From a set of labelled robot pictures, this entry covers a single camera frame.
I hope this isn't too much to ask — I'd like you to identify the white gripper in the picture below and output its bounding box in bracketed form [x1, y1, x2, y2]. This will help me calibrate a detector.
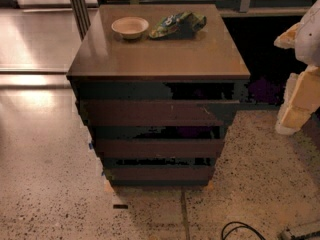
[274, 0, 320, 135]

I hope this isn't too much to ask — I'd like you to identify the brown drawer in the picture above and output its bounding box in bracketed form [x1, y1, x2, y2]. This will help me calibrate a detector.
[79, 100, 238, 127]
[95, 139, 224, 158]
[104, 167, 214, 181]

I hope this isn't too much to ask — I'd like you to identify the brown wooden drawer cabinet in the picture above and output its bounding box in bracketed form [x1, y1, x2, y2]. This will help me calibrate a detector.
[67, 5, 250, 185]

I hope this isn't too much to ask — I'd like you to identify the green chip bag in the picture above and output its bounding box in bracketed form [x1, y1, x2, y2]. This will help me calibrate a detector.
[149, 11, 207, 40]

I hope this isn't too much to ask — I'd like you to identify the white ceramic bowl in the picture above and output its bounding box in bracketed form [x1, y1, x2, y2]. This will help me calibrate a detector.
[111, 17, 149, 40]

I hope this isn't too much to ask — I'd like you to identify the grey power strip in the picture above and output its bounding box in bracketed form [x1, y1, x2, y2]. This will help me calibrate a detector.
[280, 221, 320, 240]

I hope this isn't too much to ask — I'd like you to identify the black floor cable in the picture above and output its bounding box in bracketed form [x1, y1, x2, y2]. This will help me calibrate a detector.
[221, 221, 267, 240]

